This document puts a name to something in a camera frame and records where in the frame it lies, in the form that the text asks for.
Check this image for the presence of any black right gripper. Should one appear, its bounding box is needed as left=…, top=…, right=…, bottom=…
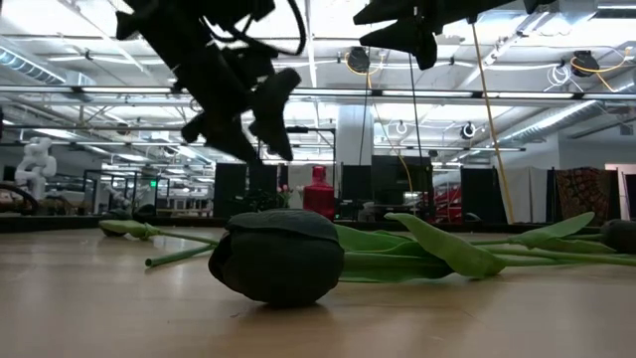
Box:
left=353, top=0, right=518, bottom=71

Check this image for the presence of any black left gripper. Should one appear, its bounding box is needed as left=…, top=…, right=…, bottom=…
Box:
left=171, top=47, right=303, bottom=161

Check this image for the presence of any black artificial tulip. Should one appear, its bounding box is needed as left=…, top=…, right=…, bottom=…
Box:
left=207, top=208, right=625, bottom=307
left=471, top=212, right=636, bottom=256
left=97, top=207, right=223, bottom=246

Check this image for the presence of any red vase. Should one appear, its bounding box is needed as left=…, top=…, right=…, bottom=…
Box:
left=301, top=165, right=337, bottom=222

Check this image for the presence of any black partition panel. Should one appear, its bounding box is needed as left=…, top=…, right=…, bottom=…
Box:
left=247, top=163, right=279, bottom=200
left=213, top=162, right=248, bottom=219
left=460, top=166, right=501, bottom=224

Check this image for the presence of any black monitor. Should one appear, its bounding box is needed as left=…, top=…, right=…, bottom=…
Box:
left=371, top=155, right=433, bottom=205
left=341, top=164, right=374, bottom=203

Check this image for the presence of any red shelving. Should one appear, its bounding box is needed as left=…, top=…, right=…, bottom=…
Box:
left=431, top=183, right=463, bottom=223

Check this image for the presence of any white partition panel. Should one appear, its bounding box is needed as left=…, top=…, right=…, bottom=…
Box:
left=499, top=166, right=548, bottom=224

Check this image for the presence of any patterned red tapestry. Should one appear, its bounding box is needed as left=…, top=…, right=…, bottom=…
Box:
left=555, top=167, right=620, bottom=228

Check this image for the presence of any black background camera frame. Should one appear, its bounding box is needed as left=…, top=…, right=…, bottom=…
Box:
left=285, top=125, right=338, bottom=168

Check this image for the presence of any black hanging cable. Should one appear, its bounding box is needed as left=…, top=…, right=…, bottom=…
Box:
left=406, top=52, right=423, bottom=168

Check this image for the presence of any yellow hanging cable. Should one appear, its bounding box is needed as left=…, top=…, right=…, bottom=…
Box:
left=470, top=22, right=517, bottom=224

